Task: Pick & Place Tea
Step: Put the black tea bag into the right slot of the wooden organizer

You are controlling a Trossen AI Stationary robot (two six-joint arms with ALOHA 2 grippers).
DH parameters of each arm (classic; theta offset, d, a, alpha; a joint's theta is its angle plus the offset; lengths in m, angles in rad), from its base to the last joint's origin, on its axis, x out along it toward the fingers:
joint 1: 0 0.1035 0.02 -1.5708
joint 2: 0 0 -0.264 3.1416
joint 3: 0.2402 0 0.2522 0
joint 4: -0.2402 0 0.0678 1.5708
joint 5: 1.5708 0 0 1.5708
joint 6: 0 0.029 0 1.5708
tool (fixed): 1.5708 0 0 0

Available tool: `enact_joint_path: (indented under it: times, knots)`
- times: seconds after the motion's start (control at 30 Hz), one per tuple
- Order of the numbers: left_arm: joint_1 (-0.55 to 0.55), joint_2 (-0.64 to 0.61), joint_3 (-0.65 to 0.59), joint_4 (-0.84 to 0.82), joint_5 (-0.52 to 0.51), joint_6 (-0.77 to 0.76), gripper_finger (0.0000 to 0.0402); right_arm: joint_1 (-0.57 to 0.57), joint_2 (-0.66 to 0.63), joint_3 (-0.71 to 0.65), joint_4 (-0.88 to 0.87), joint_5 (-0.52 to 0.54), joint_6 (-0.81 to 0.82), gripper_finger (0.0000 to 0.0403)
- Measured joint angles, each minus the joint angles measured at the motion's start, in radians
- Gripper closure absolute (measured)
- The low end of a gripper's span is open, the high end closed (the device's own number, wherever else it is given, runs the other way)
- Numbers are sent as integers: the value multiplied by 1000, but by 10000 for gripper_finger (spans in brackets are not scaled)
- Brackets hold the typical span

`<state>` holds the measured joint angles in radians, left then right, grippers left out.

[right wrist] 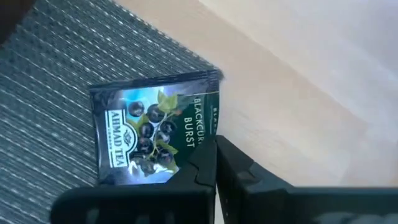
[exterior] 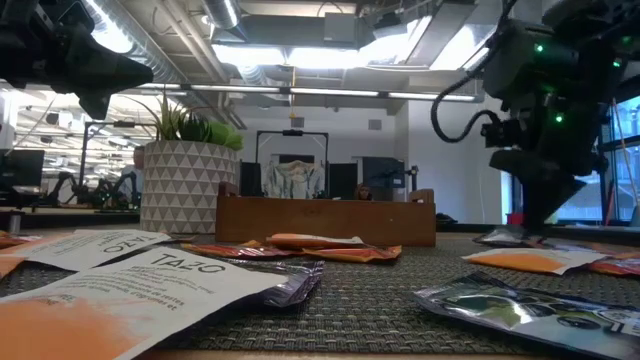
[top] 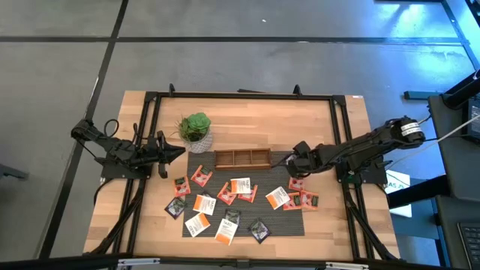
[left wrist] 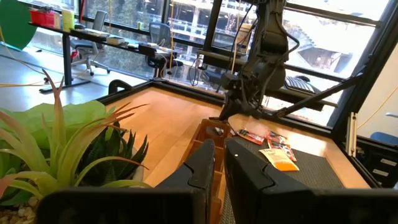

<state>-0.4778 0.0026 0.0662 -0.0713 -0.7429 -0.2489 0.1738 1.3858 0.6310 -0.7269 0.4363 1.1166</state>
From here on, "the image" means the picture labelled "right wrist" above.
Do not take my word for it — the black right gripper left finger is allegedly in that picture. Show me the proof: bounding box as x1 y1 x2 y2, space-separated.
50 135 218 224

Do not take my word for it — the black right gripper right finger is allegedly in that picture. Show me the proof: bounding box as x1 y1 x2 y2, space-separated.
216 135 398 224

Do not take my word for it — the dark blackcurrant Ahmad tea packet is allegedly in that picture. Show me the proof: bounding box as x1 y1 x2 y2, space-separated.
89 70 224 187

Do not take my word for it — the grey woven placemat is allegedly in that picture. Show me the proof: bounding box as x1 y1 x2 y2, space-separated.
0 0 220 224

